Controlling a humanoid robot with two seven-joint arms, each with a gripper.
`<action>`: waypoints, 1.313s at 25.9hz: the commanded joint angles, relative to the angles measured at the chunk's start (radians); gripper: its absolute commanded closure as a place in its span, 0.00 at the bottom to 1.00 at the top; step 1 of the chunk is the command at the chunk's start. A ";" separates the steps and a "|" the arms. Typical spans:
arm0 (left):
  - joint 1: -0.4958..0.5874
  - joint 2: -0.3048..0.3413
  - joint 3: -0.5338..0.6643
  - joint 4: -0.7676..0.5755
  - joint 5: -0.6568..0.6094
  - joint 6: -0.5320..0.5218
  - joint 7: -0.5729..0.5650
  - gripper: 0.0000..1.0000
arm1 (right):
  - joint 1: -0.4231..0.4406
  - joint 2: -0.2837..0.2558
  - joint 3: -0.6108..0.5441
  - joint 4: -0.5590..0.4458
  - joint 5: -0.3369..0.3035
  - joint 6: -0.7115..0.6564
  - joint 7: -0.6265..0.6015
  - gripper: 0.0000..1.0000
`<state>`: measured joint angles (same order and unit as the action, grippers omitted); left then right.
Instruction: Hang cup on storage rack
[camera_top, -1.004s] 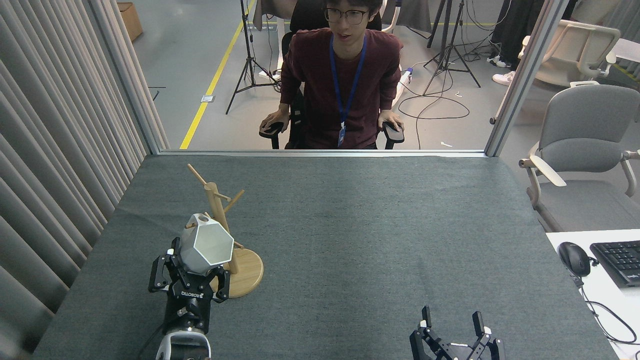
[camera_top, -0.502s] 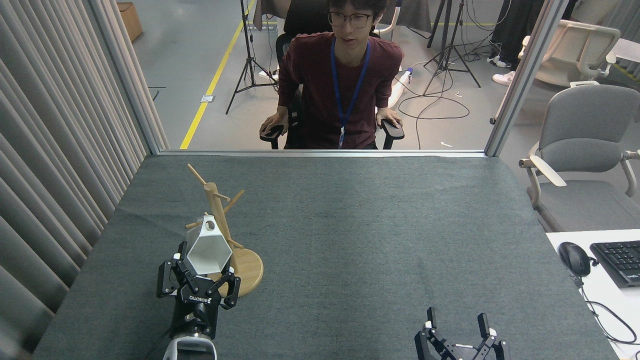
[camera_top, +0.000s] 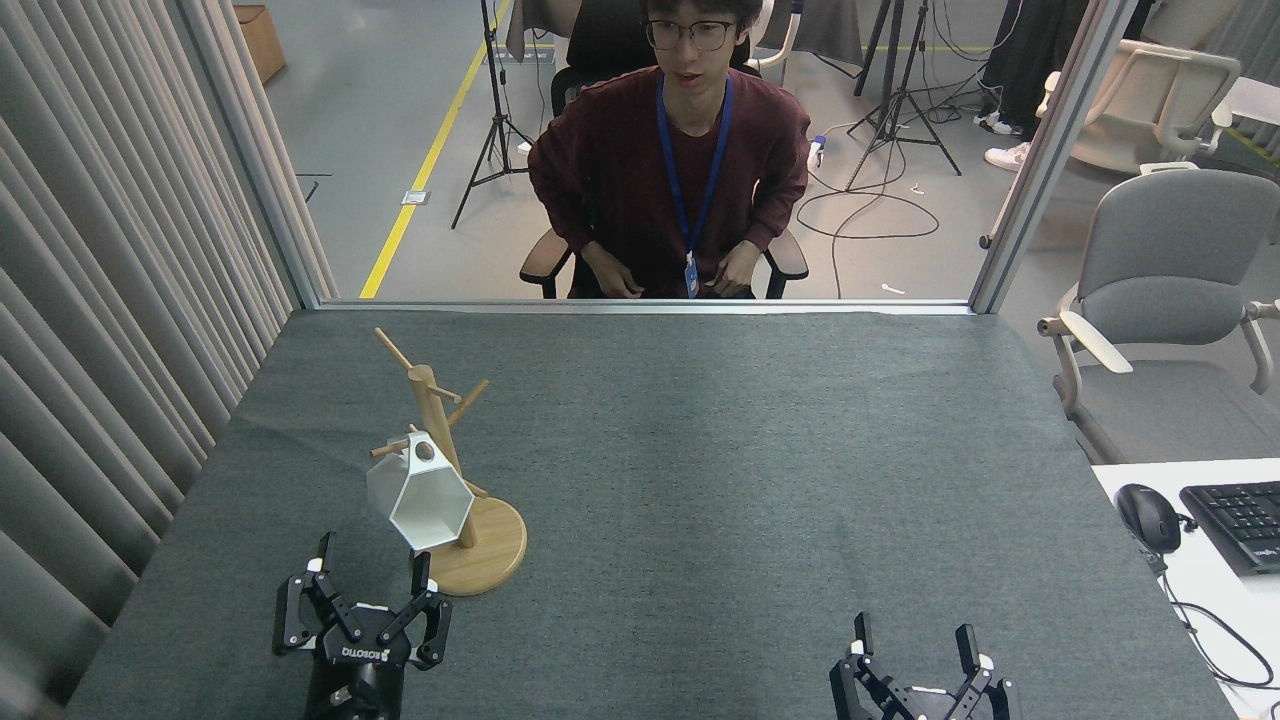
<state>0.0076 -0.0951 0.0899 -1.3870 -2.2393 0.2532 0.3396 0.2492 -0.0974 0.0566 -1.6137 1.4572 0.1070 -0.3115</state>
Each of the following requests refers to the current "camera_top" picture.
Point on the standing person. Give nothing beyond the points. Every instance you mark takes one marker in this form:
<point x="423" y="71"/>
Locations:
<point x="1030" y="60"/>

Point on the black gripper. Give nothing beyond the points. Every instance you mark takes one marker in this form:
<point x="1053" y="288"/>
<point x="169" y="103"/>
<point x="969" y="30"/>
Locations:
<point x="930" y="706"/>
<point x="360" y="660"/>

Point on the black computer mouse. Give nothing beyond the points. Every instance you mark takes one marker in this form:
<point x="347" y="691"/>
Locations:
<point x="1148" y="515"/>

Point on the silver floor outlet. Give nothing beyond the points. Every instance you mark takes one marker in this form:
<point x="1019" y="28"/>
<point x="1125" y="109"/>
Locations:
<point x="415" y="197"/>

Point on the white office chair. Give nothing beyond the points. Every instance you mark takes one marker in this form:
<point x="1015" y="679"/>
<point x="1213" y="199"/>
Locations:
<point x="1150" y="90"/>

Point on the black keyboard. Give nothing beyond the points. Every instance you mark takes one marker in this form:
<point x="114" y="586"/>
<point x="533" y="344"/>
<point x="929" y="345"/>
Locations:
<point x="1240" y="520"/>

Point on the white hexagonal cup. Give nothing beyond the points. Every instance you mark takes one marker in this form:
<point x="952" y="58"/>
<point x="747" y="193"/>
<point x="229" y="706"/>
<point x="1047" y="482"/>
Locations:
<point x="425" y="505"/>

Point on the black rimmed glasses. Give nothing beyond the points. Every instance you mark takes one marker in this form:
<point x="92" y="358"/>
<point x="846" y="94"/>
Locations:
<point x="690" y="35"/>

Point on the wooden cup storage rack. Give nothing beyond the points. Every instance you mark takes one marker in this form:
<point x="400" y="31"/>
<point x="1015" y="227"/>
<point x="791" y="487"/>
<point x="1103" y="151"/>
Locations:
<point x="490" y="555"/>

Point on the black office chair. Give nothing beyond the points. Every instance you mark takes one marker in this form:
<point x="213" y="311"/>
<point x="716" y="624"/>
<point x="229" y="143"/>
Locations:
<point x="545" y="260"/>

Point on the person's right hand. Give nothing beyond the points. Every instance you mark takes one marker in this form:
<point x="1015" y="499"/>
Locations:
<point x="605" y="275"/>

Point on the brown cardboard box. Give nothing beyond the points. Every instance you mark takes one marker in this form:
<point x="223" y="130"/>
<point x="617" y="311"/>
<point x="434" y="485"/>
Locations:
<point x="260" y="40"/>

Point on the black tripod stand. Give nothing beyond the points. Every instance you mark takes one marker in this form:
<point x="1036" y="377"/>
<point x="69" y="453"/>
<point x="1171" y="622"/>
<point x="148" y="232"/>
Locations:
<point x="902" y="100"/>
<point x="492" y="60"/>

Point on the beige pleated curtain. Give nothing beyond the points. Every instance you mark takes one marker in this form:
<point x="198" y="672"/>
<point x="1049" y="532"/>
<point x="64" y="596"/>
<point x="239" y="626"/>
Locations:
<point x="100" y="300"/>

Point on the grey office chair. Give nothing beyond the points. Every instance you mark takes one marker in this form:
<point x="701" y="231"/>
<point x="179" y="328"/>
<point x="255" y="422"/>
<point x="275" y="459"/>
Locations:
<point x="1170" y="250"/>

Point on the grey felt table cover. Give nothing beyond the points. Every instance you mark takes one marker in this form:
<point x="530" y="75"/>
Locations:
<point x="700" y="450"/>

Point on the person's left hand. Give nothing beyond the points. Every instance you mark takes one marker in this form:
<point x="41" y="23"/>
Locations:
<point x="738" y="272"/>

